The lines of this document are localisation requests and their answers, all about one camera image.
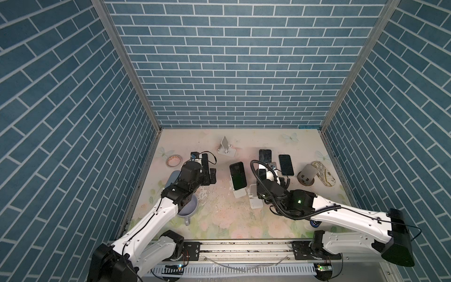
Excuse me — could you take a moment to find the white phone stand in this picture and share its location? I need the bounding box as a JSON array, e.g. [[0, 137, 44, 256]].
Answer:
[[233, 188, 247, 199], [247, 184, 264, 209], [217, 136, 236, 157]]

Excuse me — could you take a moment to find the black phone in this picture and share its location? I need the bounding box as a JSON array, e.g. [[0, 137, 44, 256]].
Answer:
[[278, 155, 294, 176], [258, 149, 272, 163], [229, 162, 247, 190]]

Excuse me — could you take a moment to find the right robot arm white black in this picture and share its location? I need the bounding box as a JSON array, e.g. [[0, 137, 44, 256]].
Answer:
[[253, 169, 415, 267]]

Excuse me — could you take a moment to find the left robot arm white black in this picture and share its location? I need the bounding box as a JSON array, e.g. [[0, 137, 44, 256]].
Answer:
[[87, 162, 216, 282]]

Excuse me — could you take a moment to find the tape roll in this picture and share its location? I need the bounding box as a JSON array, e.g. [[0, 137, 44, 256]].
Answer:
[[166, 155, 183, 168]]

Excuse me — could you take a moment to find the lavender mug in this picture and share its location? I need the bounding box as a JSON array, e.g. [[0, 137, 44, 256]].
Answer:
[[177, 195, 198, 226]]

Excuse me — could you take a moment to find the blue stapler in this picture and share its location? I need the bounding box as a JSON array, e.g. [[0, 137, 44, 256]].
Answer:
[[310, 220, 322, 228]]

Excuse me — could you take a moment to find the patterned shell stone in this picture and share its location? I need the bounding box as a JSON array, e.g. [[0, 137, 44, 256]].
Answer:
[[311, 161, 337, 187]]

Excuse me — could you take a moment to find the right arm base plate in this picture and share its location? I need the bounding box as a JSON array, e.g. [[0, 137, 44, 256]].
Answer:
[[291, 240, 342, 261]]

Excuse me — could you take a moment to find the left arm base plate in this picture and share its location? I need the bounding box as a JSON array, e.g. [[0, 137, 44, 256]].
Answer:
[[176, 241, 201, 262]]

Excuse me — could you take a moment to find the aluminium rail at front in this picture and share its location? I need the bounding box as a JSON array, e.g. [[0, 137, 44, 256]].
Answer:
[[142, 240, 392, 282]]

